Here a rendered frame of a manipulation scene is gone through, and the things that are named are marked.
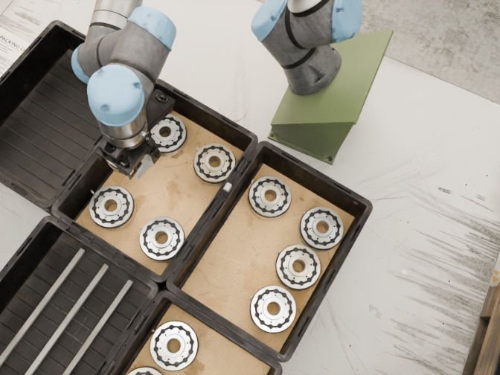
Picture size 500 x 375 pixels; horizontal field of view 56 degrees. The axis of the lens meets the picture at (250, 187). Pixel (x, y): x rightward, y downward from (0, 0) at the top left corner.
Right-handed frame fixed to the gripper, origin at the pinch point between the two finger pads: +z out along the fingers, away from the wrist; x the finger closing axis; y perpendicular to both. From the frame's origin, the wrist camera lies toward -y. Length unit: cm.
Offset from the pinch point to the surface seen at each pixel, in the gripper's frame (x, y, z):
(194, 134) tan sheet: 3.8, -15.7, 16.9
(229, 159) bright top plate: 15.0, -13.7, 12.6
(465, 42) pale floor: 72, -156, 92
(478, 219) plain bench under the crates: 80, -41, 20
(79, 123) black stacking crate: -22.1, -2.3, 20.4
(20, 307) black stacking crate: -5.2, 40.2, 18.1
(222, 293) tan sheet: 30.9, 13.9, 13.3
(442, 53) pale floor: 65, -144, 93
